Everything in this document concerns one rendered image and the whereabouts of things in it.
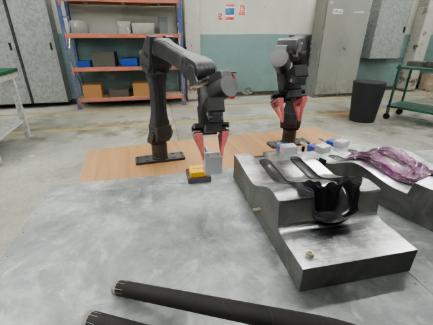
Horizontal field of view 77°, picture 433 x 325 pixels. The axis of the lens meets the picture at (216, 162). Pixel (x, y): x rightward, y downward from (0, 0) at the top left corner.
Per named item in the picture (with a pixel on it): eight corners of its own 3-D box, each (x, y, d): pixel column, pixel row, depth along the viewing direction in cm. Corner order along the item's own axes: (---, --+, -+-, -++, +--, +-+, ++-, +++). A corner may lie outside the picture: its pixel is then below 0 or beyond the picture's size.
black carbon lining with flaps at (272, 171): (256, 165, 91) (257, 138, 87) (299, 160, 94) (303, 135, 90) (308, 231, 60) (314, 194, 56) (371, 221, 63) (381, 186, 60)
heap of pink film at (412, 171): (335, 160, 97) (339, 140, 94) (366, 151, 105) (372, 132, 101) (412, 194, 76) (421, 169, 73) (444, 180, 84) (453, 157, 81)
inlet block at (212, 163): (198, 156, 89) (198, 140, 87) (212, 155, 90) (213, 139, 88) (205, 175, 78) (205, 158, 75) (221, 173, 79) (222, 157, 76)
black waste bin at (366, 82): (339, 117, 469) (346, 79, 443) (363, 115, 478) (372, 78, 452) (357, 125, 427) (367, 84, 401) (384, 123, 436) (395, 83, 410)
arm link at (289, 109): (295, 129, 120) (307, 49, 111) (279, 127, 122) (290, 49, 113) (297, 128, 125) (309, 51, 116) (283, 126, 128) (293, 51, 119)
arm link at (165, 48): (220, 62, 77) (163, 31, 94) (195, 64, 72) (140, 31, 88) (213, 102, 84) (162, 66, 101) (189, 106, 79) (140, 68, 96)
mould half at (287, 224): (233, 177, 99) (234, 141, 93) (299, 170, 103) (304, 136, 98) (299, 292, 54) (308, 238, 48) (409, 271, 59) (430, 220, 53)
